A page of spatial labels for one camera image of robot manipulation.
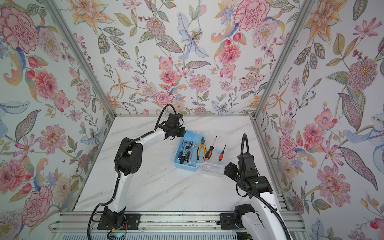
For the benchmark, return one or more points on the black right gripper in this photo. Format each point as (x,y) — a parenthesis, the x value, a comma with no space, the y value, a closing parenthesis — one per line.
(229,170)

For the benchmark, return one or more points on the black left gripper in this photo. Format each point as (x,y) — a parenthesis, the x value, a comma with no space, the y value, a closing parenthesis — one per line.
(181,133)

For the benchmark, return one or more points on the blue plastic tool box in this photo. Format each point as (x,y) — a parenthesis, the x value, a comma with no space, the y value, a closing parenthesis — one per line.
(194,164)

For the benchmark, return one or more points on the red handled small screwdriver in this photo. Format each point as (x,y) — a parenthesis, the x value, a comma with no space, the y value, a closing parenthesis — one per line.
(222,154)

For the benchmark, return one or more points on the yellow handled pliers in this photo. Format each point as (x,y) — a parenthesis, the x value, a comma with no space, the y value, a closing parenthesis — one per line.
(201,149)

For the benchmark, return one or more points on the orange black handled screwdriver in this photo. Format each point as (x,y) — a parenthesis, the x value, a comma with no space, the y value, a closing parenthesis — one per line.
(210,150)

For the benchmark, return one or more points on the clear plastic box lid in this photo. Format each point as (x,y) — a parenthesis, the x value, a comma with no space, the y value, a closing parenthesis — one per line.
(213,167)

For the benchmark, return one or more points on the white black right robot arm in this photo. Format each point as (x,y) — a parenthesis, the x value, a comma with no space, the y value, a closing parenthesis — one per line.
(261,218)

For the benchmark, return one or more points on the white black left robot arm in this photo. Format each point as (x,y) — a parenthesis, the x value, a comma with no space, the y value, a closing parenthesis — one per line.
(129,160)

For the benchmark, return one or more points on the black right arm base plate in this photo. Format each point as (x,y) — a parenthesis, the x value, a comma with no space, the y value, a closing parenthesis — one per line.
(245,222)

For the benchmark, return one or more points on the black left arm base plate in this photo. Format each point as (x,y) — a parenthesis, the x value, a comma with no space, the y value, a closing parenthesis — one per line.
(127,222)

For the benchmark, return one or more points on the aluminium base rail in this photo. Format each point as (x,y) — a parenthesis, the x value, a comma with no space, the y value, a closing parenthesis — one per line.
(150,225)

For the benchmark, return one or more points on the aluminium corner frame post left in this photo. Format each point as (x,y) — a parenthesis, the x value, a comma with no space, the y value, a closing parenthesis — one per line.
(78,53)

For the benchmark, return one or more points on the aluminium corner frame post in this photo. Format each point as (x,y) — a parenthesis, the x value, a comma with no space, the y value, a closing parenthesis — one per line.
(78,53)
(303,13)

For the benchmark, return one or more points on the aluminium corner frame post right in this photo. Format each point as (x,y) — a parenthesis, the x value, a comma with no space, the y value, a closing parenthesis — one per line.
(303,13)

